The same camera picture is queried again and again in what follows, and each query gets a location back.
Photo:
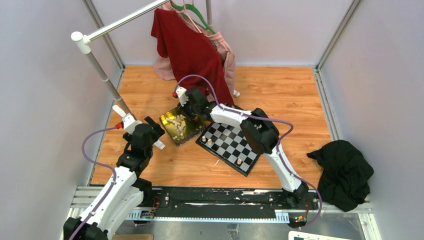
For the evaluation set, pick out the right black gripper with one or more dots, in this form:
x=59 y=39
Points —
x=185 y=110

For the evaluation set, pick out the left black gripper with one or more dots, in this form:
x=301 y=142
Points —
x=157 y=131

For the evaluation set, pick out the black white chess board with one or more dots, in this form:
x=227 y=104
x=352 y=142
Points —
x=228 y=141

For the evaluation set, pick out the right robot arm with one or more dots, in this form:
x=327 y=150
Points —
x=260 y=132

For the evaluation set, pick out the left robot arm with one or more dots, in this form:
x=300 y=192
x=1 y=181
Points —
x=124 y=190

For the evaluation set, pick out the gold metal tin box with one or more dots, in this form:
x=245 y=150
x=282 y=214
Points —
x=180 y=128

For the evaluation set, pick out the dark red shirt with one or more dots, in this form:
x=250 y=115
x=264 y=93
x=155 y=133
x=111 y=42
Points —
x=183 y=51

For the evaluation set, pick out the pink garment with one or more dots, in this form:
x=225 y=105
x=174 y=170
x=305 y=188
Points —
x=227 y=55

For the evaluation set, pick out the green clothes hanger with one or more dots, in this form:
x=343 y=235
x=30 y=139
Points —
x=190 y=7

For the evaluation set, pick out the black cloth pile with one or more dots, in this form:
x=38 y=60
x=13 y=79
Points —
x=344 y=180

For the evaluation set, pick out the white camera right wrist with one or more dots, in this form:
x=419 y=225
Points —
x=180 y=94

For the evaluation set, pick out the white camera wrist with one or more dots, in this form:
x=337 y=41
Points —
x=128 y=123
x=180 y=94

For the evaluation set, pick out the white camera left wrist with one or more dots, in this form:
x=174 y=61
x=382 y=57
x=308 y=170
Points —
x=128 y=123

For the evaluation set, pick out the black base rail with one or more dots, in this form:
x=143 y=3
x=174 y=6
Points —
x=213 y=204

